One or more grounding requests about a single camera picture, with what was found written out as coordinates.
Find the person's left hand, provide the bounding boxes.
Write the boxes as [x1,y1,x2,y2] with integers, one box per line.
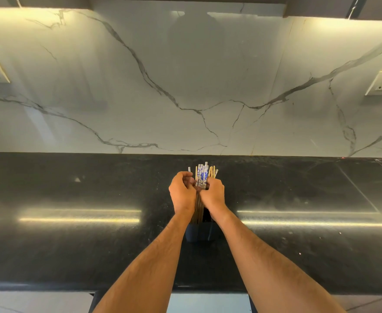
[169,171,198,219]

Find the person's right hand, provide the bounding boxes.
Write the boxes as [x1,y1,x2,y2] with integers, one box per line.
[199,177,229,221]

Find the bundle of patterned chopsticks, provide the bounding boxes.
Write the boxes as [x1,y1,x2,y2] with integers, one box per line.
[188,162,219,225]

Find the person's left forearm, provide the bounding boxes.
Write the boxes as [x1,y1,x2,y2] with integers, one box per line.
[92,210,195,313]

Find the person's right forearm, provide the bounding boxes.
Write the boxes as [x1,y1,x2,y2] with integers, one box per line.
[210,205,347,313]

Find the dark blue chopstick holder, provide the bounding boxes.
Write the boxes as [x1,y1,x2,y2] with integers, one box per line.
[185,208,218,243]

